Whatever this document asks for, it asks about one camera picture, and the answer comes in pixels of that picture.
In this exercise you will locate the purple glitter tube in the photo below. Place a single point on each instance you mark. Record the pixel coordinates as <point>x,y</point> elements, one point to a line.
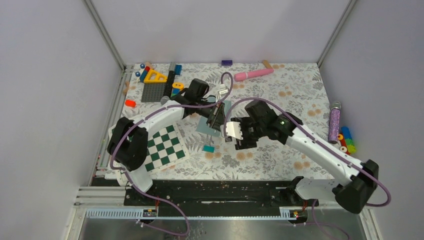
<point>334,122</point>

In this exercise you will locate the grey lego baseplate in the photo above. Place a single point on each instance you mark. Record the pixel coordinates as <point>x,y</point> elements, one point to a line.
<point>153,92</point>

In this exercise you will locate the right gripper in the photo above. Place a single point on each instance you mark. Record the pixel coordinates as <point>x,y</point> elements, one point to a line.
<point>245,143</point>

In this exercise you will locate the blue lego brick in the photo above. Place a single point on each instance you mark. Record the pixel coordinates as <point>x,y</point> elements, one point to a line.
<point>178,69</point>

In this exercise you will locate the yellow triangle toy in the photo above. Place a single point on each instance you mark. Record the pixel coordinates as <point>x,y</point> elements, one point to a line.
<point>154,77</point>

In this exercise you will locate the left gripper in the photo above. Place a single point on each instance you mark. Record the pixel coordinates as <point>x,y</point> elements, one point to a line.
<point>217,116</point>

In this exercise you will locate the pink cylinder marker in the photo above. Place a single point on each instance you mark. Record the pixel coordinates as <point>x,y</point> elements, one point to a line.
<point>241,76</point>

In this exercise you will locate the colourful stacked brick toy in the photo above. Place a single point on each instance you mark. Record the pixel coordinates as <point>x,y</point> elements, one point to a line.
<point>345,139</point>

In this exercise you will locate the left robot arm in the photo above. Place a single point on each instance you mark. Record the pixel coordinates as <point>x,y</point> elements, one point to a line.
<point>128,144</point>

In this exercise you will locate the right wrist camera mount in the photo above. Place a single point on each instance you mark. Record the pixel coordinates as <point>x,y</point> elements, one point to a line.
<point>231,131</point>

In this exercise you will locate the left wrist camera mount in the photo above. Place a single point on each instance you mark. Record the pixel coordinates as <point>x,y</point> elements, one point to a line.
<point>221,92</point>

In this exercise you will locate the floral table mat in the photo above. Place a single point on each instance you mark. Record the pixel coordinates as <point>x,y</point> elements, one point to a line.
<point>296,88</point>

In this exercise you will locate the small teal block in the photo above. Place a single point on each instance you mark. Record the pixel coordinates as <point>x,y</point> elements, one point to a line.
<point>208,149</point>

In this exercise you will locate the wooden block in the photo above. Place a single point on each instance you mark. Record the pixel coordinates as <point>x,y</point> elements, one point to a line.
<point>267,64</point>

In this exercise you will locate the purple small brick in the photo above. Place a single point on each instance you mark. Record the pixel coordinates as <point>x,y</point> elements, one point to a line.
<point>226,62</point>

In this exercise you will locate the small red block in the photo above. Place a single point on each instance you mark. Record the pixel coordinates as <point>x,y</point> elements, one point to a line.
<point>130,103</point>

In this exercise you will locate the grey cylinder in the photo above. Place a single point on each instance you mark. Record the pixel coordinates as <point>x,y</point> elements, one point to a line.
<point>164,100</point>

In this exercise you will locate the green blue brick stack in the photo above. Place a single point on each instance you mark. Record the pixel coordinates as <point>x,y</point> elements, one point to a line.
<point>176,88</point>

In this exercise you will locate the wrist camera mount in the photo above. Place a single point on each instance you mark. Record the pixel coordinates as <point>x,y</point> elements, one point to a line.
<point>231,131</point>
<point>221,92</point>

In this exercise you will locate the green white checkerboard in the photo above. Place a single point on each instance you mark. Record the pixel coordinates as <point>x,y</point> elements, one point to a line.
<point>165,149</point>

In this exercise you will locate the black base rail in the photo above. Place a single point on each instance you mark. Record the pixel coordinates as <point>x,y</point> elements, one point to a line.
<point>231,198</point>

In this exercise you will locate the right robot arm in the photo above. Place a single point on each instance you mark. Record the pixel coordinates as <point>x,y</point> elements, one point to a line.
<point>354,181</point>

